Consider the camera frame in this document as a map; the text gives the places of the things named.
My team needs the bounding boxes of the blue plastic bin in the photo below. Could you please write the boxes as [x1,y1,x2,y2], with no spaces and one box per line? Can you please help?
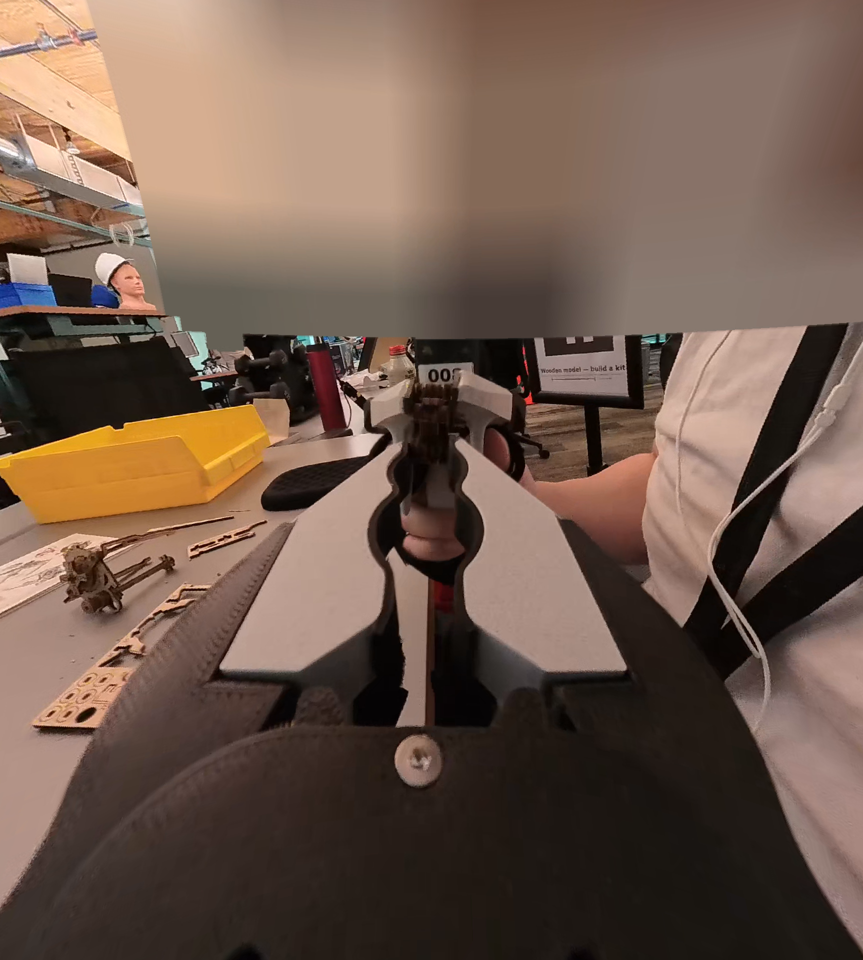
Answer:
[0,282,58,314]

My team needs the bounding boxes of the person's right hand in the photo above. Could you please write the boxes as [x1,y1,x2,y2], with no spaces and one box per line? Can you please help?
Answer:
[400,506,470,565]

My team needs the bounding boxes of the thin white cable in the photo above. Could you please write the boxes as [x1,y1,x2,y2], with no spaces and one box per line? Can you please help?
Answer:
[675,322,863,735]

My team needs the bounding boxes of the small wooden gear assembly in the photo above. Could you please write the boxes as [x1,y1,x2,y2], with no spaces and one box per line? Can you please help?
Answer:
[400,381,451,462]

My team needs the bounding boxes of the small cut wooden part sheet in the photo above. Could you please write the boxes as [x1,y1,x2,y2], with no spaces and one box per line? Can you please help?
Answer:
[187,519,268,561]

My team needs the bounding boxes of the black mesh wrist rest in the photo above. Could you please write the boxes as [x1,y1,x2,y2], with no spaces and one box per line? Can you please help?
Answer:
[261,433,391,513]

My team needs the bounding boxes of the dark red bottle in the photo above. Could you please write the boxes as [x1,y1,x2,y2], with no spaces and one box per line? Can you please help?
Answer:
[307,343,348,438]

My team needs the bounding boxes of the dark wooden model assembly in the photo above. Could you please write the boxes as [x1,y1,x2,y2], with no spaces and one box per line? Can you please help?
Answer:
[58,541,178,616]

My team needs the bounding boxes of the yellow plastic bin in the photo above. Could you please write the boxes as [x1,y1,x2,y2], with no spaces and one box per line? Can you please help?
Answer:
[0,405,271,525]

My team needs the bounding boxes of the wooden sheet with round holes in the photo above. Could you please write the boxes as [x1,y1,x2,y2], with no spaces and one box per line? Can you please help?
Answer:
[32,583,211,730]

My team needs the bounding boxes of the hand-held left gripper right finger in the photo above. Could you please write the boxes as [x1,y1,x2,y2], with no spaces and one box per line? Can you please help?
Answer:
[452,441,628,702]

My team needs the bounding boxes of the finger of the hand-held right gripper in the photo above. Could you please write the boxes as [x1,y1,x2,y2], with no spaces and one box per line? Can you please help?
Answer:
[455,373,517,456]
[366,378,415,450]

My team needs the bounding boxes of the black shoulder straps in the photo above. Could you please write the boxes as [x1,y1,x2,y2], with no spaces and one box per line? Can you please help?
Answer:
[682,322,863,680]

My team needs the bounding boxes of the thin wooden stick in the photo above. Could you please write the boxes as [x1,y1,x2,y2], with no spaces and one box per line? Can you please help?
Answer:
[105,515,235,549]

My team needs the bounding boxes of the mannequin head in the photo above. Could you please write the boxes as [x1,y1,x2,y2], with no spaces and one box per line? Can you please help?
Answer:
[112,262,159,310]

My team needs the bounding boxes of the green framed table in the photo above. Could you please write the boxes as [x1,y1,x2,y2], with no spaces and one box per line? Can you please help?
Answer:
[0,304,172,425]

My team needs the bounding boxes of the black framed sign stand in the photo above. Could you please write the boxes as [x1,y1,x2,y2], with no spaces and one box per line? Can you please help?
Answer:
[525,333,646,475]

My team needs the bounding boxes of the black office chair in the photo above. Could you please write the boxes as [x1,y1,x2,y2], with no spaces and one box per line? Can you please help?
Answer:
[7,336,211,445]

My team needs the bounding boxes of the person's right forearm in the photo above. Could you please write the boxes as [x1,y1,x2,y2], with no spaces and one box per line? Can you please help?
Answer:
[525,448,661,567]

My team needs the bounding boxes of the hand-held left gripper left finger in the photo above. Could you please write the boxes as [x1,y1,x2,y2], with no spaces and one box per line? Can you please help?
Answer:
[219,441,406,702]

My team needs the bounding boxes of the black dumbbells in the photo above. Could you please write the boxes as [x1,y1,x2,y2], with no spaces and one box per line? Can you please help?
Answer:
[227,347,295,408]

